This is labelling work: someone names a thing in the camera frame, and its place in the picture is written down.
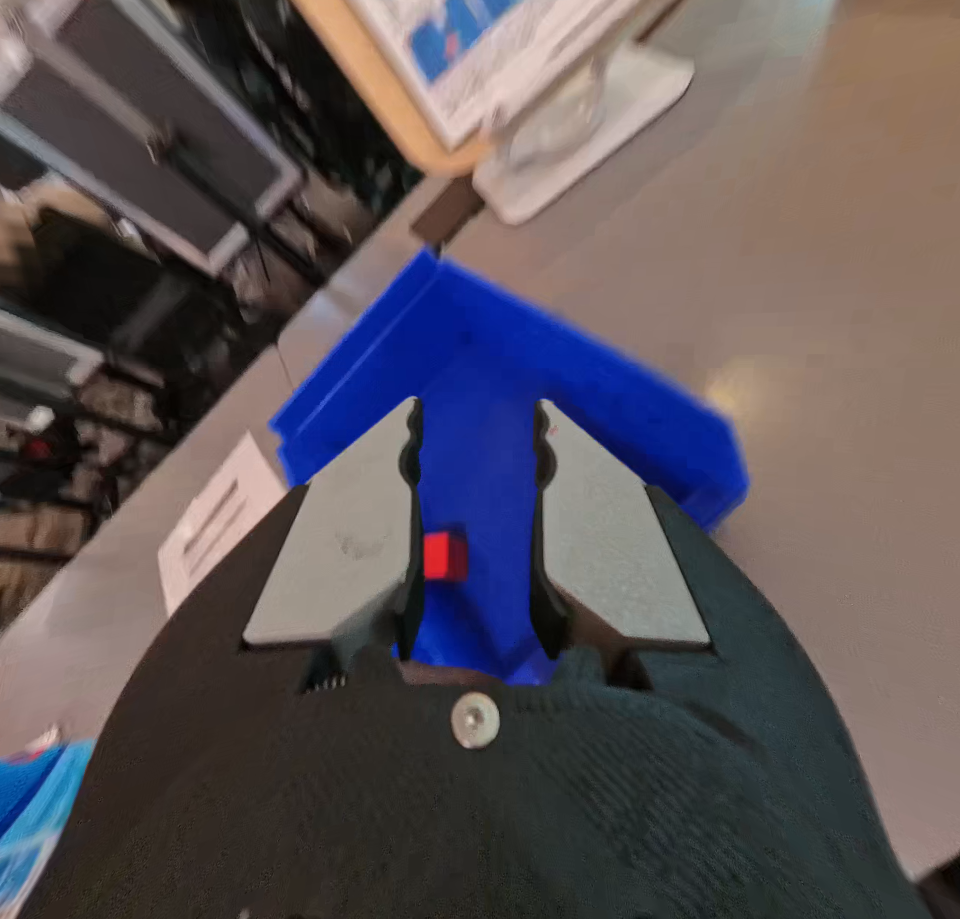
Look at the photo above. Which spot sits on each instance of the white stand base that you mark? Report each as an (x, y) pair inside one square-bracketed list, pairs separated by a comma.
[(645, 101)]

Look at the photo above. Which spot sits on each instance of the blue plastic bin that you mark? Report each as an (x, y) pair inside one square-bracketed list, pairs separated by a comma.
[(487, 356)]

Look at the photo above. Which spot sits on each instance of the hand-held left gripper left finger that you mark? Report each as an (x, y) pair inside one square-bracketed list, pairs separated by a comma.
[(337, 551)]

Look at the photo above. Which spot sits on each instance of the black office chair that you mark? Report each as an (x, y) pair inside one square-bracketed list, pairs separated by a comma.
[(112, 289)]

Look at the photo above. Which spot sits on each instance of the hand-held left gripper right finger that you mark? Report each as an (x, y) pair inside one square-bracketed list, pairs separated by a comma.
[(615, 559)]

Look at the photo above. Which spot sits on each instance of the red wooden cube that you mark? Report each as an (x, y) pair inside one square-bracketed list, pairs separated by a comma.
[(444, 557)]

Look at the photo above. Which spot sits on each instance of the instruction sheet on stand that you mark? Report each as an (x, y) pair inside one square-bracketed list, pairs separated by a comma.
[(352, 56)]

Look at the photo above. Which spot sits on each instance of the grey framed panel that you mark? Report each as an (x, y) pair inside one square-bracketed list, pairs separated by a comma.
[(150, 124), (37, 356)]

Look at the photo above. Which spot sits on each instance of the laminated label sheet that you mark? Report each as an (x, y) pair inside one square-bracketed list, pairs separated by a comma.
[(217, 521)]

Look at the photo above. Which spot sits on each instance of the printed instruction sheet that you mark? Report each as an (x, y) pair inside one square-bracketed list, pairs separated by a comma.
[(510, 34)]

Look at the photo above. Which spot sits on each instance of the blue object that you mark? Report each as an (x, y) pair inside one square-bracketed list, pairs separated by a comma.
[(37, 806)]

